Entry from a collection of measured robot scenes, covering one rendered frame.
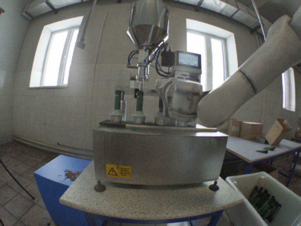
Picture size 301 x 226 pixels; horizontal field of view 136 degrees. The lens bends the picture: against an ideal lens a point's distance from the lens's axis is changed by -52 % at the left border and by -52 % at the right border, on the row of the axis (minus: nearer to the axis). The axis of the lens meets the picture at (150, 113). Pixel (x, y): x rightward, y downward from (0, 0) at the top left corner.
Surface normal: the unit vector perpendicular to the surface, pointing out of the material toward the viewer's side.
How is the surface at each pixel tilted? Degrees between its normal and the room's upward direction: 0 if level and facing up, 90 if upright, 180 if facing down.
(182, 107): 103
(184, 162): 90
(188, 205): 0
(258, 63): 85
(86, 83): 90
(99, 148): 90
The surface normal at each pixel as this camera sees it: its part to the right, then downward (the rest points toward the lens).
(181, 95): -0.53, 0.22
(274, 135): -1.00, -0.07
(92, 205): 0.07, -1.00
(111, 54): 0.06, 0.07
